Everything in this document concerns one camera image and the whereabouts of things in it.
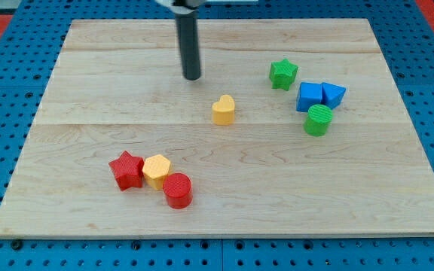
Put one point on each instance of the yellow hexagon block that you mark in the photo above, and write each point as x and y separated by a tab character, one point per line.
156	170

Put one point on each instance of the green star block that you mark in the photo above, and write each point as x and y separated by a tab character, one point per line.
282	74

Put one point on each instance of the green cylinder block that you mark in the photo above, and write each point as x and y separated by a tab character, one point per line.
318	120

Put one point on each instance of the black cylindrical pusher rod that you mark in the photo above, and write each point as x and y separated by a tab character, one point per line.
187	33

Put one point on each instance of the red cylinder block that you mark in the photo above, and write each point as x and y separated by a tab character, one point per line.
178	190

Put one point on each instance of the red star block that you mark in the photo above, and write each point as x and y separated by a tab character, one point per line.
127	170

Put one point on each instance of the wooden board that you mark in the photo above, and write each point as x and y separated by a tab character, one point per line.
117	86

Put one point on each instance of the blue triangle block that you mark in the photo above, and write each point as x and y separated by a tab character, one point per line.
332	94

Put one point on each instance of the yellow heart block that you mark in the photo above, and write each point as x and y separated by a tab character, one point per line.
223	111

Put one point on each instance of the blue cube block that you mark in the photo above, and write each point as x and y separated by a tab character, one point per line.
308	94

